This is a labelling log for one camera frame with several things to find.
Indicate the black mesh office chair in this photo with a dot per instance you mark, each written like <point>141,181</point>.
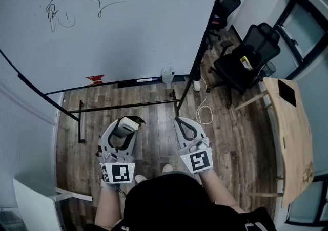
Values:
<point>246,68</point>

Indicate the black phone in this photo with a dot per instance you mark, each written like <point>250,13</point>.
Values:
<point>287,93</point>

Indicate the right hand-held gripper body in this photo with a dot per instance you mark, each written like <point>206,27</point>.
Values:
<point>200,162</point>

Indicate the red item on tray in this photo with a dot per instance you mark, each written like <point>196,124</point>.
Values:
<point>95,80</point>

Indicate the clear waste bin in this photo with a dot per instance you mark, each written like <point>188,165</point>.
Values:
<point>269,70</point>

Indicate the beige whiteboard eraser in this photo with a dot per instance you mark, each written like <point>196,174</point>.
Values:
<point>126,127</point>

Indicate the person's right white shoe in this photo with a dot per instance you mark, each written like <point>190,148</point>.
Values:
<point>167,168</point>

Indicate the person's black shirt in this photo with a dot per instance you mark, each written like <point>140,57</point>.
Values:
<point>174,204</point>

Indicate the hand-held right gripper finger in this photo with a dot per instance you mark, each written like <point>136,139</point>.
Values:
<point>182,140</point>
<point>200,131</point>

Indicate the wooden side table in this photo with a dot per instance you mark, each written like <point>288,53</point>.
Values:
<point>292,135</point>

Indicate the yellow packet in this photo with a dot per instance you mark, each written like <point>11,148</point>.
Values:
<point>246,62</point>

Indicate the person's white shoe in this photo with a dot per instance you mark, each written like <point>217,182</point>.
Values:
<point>196,85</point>
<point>140,178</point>
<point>167,168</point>

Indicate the black framed glass door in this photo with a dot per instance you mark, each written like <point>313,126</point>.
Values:
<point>302,27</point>

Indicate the white table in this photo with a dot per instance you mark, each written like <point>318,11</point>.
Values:
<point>33,207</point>

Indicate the person's right forearm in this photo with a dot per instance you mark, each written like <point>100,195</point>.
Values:
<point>217,191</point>

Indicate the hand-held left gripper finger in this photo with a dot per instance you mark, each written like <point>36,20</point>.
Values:
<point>133,145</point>
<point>103,139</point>

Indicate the white spray bottle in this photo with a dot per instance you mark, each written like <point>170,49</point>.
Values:
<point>167,75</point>

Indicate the person's left forearm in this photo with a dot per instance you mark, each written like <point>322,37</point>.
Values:
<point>109,207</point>

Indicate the person's left white shoe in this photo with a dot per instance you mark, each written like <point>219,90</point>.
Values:
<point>140,178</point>

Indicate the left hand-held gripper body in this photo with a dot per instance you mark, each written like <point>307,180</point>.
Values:
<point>120,173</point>

